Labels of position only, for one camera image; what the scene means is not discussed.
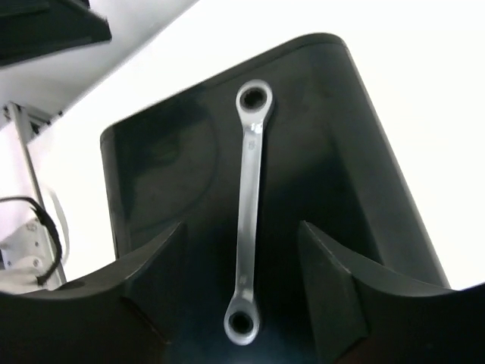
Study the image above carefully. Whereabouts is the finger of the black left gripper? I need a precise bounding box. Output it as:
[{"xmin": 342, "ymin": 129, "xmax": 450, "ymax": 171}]
[{"xmin": 1, "ymin": 0, "xmax": 112, "ymax": 67}]

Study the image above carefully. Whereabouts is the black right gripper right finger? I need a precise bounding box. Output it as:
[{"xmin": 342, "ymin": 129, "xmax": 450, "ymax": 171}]
[{"xmin": 298, "ymin": 221, "xmax": 484, "ymax": 363}]

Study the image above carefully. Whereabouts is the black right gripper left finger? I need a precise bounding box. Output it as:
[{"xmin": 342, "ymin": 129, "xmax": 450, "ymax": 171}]
[{"xmin": 1, "ymin": 223, "xmax": 188, "ymax": 363}]

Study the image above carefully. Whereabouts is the black drawer cabinet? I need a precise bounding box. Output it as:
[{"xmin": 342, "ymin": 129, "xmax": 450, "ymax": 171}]
[{"xmin": 100, "ymin": 33, "xmax": 447, "ymax": 363}]

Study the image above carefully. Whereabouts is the silver ratchet wrench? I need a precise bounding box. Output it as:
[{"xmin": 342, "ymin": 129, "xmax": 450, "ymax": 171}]
[{"xmin": 224, "ymin": 79, "xmax": 274, "ymax": 346}]

